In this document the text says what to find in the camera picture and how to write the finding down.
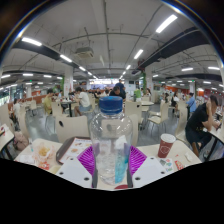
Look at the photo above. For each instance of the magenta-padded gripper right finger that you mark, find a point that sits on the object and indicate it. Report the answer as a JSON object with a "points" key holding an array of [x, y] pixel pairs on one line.
{"points": [[148, 170]]}

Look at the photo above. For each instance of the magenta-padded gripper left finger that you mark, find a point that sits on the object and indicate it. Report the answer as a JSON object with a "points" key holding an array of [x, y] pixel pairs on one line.
{"points": [[75, 170]]}

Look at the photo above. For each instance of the clear blue-capped water bottle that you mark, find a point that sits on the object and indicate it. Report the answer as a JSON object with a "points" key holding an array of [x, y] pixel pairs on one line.
{"points": [[110, 133]]}

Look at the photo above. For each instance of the colourful sticker sheet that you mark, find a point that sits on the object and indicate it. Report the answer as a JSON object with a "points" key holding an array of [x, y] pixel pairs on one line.
{"points": [[168, 165]]}

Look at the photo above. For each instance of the printed paper tray liner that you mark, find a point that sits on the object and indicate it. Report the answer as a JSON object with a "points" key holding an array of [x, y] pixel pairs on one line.
{"points": [[75, 148]]}

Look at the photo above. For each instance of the dark brown food tray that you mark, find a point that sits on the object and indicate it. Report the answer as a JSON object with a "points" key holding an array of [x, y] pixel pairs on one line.
{"points": [[61, 150]]}

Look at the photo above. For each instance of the red paper cup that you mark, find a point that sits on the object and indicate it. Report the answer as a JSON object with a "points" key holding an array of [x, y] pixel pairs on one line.
{"points": [[165, 146]]}

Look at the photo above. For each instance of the small red white packet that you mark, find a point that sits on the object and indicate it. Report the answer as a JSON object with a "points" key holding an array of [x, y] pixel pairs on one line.
{"points": [[179, 165]]}

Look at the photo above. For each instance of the small red sauce packet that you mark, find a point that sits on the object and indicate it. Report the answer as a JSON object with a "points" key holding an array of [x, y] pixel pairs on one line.
{"points": [[44, 165]]}

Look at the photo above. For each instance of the clear plastic food bag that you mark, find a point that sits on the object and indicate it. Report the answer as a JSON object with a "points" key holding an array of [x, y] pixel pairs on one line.
{"points": [[43, 151]]}

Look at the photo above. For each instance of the pink backpack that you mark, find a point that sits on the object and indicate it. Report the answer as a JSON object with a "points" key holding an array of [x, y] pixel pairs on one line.
{"points": [[21, 141]]}

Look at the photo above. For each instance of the person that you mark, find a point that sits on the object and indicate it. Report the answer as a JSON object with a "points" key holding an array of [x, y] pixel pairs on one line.
{"points": [[191, 104], [120, 84], [48, 103], [196, 120], [16, 108], [137, 94], [84, 100], [116, 93]]}

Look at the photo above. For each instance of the beige neighbouring table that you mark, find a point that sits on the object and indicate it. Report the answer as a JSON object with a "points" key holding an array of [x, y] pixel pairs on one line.
{"points": [[6, 136]]}

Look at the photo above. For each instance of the ceiling air conditioner unit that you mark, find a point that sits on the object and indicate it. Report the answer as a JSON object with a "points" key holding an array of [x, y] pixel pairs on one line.
{"points": [[84, 52]]}

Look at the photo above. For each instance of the ceiling strip lights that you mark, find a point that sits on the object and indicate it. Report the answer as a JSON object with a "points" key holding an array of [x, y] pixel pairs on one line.
{"points": [[31, 41]]}

